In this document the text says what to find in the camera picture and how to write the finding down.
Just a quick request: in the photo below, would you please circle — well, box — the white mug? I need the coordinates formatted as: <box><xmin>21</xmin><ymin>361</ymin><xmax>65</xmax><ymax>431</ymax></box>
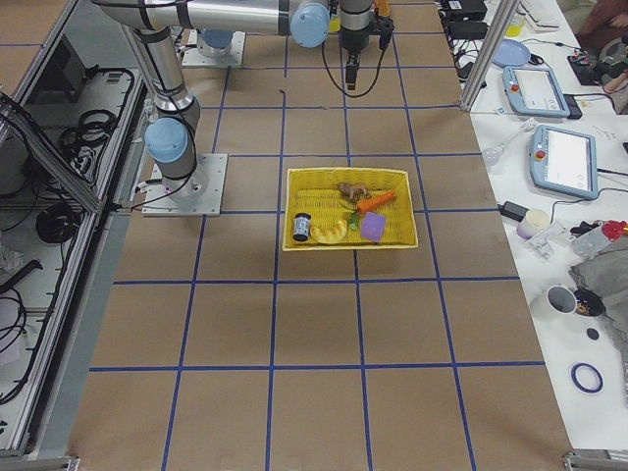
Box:
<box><xmin>530</xmin><ymin>285</ymin><xmax>578</xmax><ymax>322</ymax></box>

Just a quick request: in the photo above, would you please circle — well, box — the yellow plastic basket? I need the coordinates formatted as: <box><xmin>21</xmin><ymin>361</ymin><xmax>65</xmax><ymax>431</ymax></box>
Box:
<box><xmin>283</xmin><ymin>167</ymin><xmax>418</xmax><ymax>251</ymax></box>

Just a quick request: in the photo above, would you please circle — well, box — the aluminium frame post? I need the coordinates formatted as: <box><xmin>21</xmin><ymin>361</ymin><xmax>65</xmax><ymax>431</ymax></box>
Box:
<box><xmin>459</xmin><ymin>0</ymin><xmax>520</xmax><ymax>112</ymax></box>

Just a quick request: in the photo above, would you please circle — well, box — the grey cloth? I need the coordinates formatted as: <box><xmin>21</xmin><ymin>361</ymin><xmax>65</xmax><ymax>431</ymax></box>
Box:
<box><xmin>569</xmin><ymin>236</ymin><xmax>627</xmax><ymax>399</ymax></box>

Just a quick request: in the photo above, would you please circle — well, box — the blue plate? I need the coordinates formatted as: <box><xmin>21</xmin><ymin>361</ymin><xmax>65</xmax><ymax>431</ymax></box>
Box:
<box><xmin>493</xmin><ymin>38</ymin><xmax>531</xmax><ymax>68</ymax></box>

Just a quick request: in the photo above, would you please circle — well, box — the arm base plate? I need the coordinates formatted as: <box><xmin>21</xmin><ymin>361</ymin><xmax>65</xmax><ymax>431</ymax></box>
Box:
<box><xmin>140</xmin><ymin>153</ymin><xmax>228</xmax><ymax>217</ymax></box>
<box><xmin>182</xmin><ymin>30</ymin><xmax>245</xmax><ymax>69</ymax></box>

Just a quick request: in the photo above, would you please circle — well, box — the teach pendant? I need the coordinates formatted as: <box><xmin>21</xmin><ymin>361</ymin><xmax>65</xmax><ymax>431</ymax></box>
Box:
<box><xmin>502</xmin><ymin>66</ymin><xmax>570</xmax><ymax>118</ymax></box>
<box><xmin>529</xmin><ymin>126</ymin><xmax>600</xmax><ymax>200</ymax></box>

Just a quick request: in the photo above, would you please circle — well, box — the green toy leaf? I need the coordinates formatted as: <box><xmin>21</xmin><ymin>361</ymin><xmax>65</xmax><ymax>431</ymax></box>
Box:
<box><xmin>347</xmin><ymin>211</ymin><xmax>360</xmax><ymax>232</ymax></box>

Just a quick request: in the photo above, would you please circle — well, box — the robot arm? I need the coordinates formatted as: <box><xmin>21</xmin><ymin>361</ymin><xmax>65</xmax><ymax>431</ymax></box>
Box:
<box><xmin>94</xmin><ymin>1</ymin><xmax>330</xmax><ymax>202</ymax></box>
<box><xmin>179</xmin><ymin>1</ymin><xmax>394</xmax><ymax>98</ymax></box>

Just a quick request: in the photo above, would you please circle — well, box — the brown toy animal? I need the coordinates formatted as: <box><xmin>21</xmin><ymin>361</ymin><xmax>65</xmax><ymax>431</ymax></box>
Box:
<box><xmin>338</xmin><ymin>183</ymin><xmax>370</xmax><ymax>202</ymax></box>

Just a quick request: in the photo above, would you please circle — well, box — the upper teach pendant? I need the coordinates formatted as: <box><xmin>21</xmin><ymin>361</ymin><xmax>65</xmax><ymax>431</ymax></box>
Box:
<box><xmin>502</xmin><ymin>66</ymin><xmax>570</xmax><ymax>118</ymax></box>

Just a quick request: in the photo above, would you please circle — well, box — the toy carrot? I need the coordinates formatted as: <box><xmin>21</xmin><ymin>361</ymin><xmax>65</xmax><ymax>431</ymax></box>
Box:
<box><xmin>356</xmin><ymin>190</ymin><xmax>396</xmax><ymax>215</ymax></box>

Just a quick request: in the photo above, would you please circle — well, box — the purple block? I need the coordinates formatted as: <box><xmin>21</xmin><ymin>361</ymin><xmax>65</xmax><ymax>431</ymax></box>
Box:
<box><xmin>360</xmin><ymin>212</ymin><xmax>387</xmax><ymax>242</ymax></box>

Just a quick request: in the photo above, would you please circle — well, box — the toy croissant bread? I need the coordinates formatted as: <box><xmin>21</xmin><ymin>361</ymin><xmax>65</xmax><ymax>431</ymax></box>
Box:
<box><xmin>310</xmin><ymin>219</ymin><xmax>348</xmax><ymax>245</ymax></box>

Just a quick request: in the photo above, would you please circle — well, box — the white lilac cup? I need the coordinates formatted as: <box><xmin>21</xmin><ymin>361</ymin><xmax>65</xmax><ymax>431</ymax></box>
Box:
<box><xmin>516</xmin><ymin>208</ymin><xmax>550</xmax><ymax>239</ymax></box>

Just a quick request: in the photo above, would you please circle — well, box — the black power adapter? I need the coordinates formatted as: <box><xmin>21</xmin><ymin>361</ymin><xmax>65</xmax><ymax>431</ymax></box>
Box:
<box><xmin>497</xmin><ymin>201</ymin><xmax>529</xmax><ymax>222</ymax></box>

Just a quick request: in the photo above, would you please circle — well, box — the blue tape ring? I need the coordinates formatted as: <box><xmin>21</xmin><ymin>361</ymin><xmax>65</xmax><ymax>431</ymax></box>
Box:
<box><xmin>569</xmin><ymin>362</ymin><xmax>603</xmax><ymax>393</ymax></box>

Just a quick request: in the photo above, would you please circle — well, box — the small dark spice jar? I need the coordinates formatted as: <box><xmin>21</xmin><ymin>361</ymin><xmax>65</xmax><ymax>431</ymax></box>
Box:
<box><xmin>292</xmin><ymin>212</ymin><xmax>311</xmax><ymax>242</ymax></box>

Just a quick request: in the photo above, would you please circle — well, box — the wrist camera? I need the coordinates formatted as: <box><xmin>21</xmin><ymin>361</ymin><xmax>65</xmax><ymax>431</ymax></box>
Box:
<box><xmin>377</xmin><ymin>17</ymin><xmax>394</xmax><ymax>52</ymax></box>

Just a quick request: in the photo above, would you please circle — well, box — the lower teach pendant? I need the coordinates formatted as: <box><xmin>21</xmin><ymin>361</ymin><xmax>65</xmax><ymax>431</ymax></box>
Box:
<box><xmin>529</xmin><ymin>126</ymin><xmax>600</xmax><ymax>200</ymax></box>

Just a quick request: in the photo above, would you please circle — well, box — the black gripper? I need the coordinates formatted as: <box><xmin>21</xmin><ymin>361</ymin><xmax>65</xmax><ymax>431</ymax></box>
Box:
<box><xmin>340</xmin><ymin>26</ymin><xmax>368</xmax><ymax>90</ymax></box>

